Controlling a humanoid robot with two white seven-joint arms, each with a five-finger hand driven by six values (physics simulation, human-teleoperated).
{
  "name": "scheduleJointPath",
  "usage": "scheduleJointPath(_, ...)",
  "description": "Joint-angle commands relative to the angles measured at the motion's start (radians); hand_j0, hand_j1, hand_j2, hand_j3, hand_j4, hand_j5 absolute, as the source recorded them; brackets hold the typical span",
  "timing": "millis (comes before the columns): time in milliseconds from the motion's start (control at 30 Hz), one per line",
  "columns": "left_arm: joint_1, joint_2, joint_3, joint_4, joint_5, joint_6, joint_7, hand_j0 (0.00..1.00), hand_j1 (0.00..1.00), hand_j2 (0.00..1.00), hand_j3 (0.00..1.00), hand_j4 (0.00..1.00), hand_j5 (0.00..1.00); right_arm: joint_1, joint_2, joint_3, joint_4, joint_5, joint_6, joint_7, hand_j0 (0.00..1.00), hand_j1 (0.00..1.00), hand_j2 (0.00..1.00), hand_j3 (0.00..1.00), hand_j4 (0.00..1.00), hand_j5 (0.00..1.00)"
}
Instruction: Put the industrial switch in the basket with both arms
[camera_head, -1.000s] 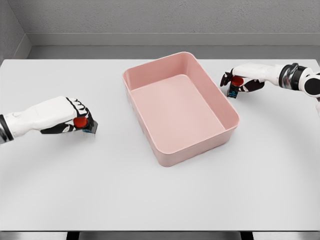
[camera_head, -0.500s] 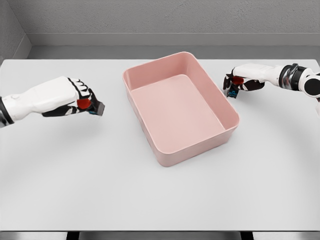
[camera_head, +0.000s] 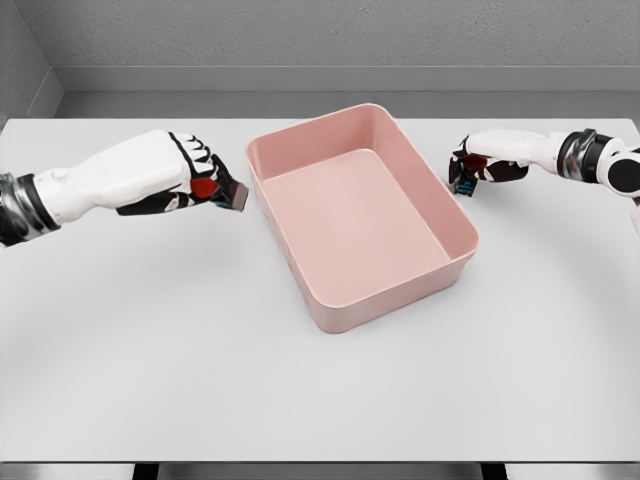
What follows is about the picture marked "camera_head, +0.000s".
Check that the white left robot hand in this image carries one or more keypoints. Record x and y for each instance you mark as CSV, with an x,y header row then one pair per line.
x,y
150,167

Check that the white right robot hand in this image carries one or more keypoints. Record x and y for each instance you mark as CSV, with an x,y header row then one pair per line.
x,y
492,147

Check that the red-buttoned industrial switch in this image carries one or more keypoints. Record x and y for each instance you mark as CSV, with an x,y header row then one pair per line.
x,y
469,177
234,195

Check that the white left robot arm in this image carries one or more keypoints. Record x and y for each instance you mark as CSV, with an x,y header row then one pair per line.
x,y
42,202

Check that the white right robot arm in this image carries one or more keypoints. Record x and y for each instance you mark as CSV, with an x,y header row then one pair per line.
x,y
587,160

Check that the pink plastic basket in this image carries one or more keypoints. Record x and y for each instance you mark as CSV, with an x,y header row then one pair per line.
x,y
360,215

